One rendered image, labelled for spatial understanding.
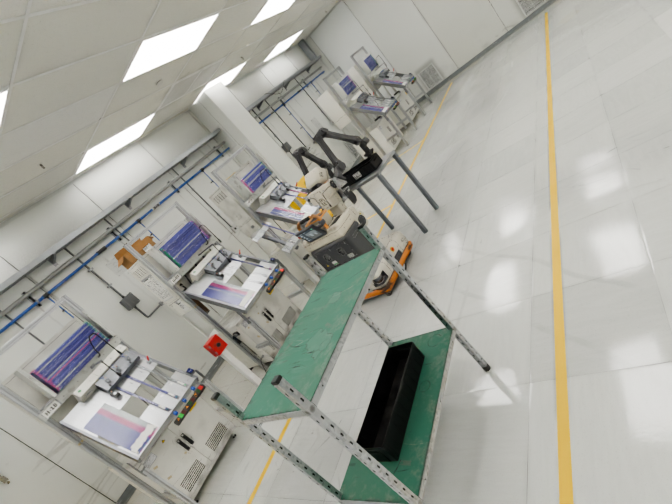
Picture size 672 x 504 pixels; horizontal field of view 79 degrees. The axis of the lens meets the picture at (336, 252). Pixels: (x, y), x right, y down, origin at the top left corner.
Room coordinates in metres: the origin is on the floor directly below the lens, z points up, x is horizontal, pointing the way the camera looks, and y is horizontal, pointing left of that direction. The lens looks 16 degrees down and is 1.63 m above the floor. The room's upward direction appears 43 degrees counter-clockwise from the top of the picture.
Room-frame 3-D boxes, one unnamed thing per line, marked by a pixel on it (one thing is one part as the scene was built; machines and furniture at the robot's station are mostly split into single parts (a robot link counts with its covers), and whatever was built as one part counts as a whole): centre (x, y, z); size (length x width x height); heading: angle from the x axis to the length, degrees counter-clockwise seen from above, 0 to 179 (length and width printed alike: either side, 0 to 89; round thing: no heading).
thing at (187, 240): (4.38, 1.11, 1.52); 0.51 x 0.13 x 0.27; 137
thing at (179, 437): (3.24, 2.08, 0.66); 1.01 x 0.73 x 1.31; 47
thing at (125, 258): (4.50, 1.40, 1.82); 0.68 x 0.30 x 0.20; 137
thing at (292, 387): (1.67, 0.28, 0.55); 0.91 x 0.46 x 1.10; 137
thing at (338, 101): (8.08, -2.17, 0.95); 1.36 x 0.82 x 1.90; 47
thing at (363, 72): (9.13, -3.17, 0.95); 1.36 x 0.82 x 1.90; 47
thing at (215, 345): (3.57, 1.39, 0.39); 0.24 x 0.24 x 0.78; 47
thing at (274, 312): (4.42, 1.24, 0.31); 0.70 x 0.65 x 0.62; 137
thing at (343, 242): (3.64, -0.09, 0.59); 0.55 x 0.34 x 0.83; 40
